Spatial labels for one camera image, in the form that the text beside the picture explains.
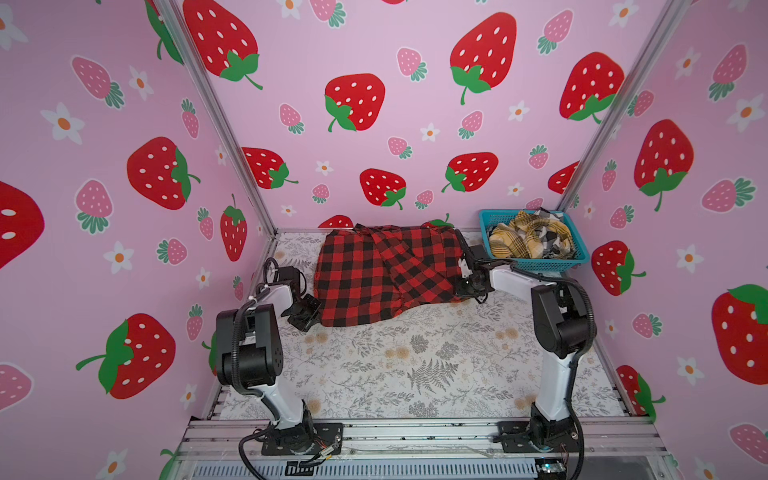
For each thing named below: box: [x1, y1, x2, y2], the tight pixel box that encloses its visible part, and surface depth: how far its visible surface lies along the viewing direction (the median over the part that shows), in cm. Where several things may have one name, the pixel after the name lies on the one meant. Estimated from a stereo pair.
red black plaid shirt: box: [314, 224, 464, 327], surface depth 109 cm
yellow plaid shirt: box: [489, 211, 573, 259], surface depth 106 cm
